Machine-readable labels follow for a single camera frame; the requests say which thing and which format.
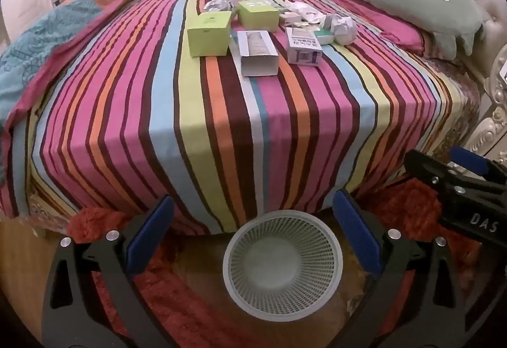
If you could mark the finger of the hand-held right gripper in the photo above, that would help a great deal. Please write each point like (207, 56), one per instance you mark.
(426, 167)
(469, 159)

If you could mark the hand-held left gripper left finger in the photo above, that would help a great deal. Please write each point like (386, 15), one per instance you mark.
(152, 233)

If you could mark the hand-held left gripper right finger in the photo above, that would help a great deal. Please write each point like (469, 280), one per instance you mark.
(356, 229)

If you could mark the white mesh wastebasket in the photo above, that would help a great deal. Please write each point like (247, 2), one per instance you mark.
(253, 241)

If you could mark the white paper ball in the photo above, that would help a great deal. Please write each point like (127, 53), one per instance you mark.
(341, 29)

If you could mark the white and blue box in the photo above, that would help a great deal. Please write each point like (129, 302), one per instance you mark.
(304, 49)

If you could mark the white plastic packet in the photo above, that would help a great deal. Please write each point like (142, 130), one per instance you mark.
(305, 11)

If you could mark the white cardboard box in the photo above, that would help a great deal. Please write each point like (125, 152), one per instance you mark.
(257, 55)

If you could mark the green cardboard box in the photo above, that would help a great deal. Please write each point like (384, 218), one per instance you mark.
(257, 15)
(210, 35)

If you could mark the grey paper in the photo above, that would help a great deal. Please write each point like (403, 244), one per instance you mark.
(218, 5)

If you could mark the white ornate cabinet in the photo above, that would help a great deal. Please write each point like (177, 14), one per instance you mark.
(491, 126)

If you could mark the red rug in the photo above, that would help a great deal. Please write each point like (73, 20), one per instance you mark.
(400, 201)

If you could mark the floral mattress side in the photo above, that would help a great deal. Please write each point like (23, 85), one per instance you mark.
(455, 102)

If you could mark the striped bed sheet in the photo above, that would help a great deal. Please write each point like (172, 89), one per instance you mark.
(158, 114)

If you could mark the orange and blue quilt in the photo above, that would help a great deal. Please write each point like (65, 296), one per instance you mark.
(39, 47)

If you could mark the white wardrobe door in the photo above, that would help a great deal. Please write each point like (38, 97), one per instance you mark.
(27, 3)

